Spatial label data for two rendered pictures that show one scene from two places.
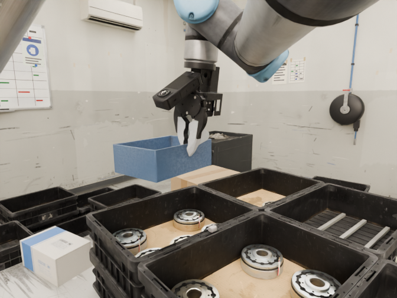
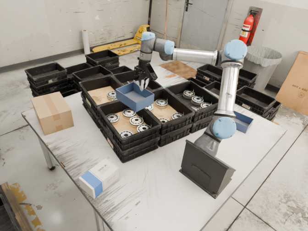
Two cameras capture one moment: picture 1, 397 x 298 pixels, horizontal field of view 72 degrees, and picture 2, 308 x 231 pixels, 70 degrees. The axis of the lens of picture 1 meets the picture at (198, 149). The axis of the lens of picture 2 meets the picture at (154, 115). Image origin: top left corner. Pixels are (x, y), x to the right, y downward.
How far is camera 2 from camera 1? 148 cm
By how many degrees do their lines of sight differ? 81
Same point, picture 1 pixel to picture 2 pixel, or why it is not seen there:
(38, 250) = (107, 176)
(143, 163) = (150, 100)
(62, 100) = not seen: outside the picture
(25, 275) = (105, 194)
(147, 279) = (168, 123)
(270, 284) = (155, 110)
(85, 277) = not seen: hidden behind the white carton
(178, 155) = (146, 92)
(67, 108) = not seen: outside the picture
